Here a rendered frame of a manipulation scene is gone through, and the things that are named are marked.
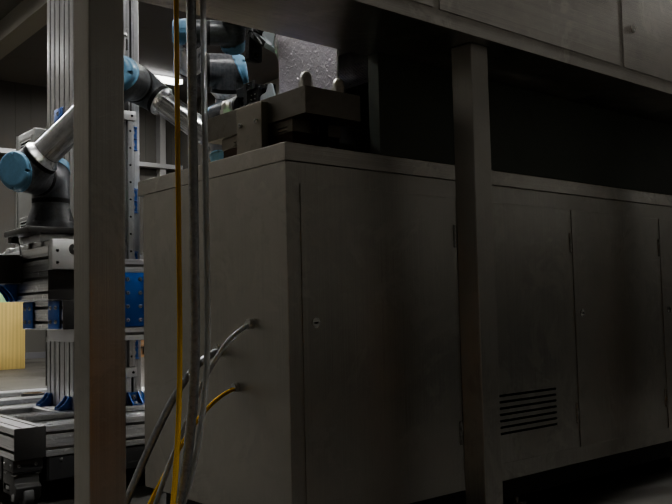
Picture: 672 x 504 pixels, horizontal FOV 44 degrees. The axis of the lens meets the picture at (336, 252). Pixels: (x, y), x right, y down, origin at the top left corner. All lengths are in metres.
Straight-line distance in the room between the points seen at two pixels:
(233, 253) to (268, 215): 0.15
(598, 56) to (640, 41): 0.23
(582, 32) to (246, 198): 0.97
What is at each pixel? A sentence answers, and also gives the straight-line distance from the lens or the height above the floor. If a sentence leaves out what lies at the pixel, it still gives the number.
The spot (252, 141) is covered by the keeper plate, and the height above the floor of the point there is 0.93.
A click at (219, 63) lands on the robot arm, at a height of 1.39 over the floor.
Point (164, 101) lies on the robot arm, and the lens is 2.65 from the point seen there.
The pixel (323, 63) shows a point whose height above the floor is 1.15.
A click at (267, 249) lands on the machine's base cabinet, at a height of 0.68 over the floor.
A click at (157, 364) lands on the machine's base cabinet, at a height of 0.42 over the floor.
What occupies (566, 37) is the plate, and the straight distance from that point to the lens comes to 2.21.
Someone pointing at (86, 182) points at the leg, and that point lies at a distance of 1.33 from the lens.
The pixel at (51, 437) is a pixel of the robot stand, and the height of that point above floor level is 0.19.
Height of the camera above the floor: 0.55
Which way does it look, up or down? 4 degrees up
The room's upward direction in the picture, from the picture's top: 1 degrees counter-clockwise
